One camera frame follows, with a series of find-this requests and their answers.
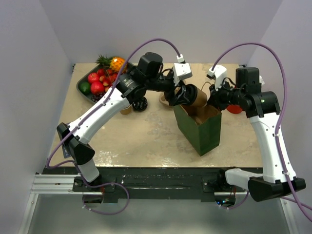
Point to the green paper bag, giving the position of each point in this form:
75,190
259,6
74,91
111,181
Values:
200,126

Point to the green lime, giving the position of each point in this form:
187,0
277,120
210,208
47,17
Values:
85,88

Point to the stack of cup carriers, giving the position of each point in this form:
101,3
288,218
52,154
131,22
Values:
163,100

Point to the grey fruit tray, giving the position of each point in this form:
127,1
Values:
107,78

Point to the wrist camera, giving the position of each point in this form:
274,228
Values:
181,71
217,73

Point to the single brown paper cup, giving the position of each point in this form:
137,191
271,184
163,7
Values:
198,98

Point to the red apple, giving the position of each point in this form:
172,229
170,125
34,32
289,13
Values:
93,77
97,87

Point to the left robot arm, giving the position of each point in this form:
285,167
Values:
131,86

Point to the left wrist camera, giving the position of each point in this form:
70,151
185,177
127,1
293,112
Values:
181,71

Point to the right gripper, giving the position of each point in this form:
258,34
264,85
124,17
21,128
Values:
214,98

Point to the aluminium rail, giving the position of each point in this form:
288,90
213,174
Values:
53,184

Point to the stack of paper cups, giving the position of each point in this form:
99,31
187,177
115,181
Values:
126,110

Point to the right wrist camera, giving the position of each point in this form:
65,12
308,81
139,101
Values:
217,73

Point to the toy pineapple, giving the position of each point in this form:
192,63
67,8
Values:
113,63

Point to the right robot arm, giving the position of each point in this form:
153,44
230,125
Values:
263,111

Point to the stack of black lids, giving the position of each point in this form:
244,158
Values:
140,105

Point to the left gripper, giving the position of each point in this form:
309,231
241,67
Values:
174,99

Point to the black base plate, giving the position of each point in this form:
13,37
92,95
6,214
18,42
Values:
170,183

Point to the red straw cup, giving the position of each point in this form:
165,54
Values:
234,109

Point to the black cup lid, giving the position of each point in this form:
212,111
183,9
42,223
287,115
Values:
191,92

